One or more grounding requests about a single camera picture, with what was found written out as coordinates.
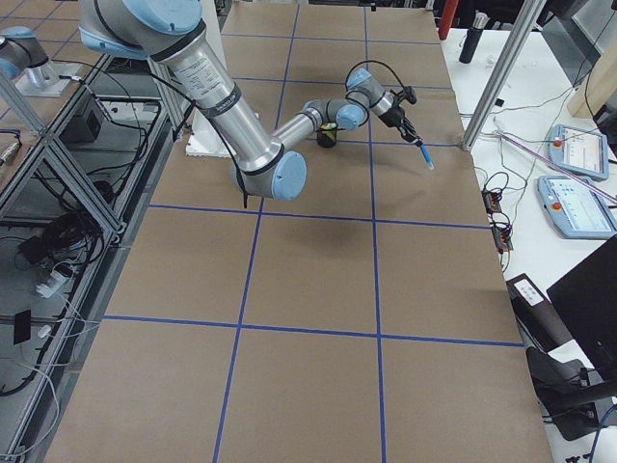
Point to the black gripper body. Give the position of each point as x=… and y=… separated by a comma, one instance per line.
x=394, y=117

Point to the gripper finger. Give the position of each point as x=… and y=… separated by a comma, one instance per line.
x=406, y=134
x=417, y=138

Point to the blue marker pen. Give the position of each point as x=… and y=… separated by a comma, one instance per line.
x=426, y=156

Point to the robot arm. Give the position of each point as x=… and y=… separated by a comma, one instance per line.
x=173, y=34
x=21, y=51

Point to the black mesh pen cup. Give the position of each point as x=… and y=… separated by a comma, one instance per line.
x=326, y=135

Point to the red bottle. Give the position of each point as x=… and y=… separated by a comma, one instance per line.
x=447, y=18

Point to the black thermos bottle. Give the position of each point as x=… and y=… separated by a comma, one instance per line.
x=473, y=37

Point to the teach pendant far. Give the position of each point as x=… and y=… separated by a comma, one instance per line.
x=579, y=151

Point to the teach pendant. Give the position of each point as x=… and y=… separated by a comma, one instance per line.
x=579, y=151
x=576, y=211

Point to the teach pendant near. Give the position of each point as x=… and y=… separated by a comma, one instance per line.
x=576, y=211

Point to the brown paper table cover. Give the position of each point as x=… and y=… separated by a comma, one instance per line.
x=365, y=321

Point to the grey aluminium frame post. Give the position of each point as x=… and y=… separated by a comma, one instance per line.
x=507, y=58

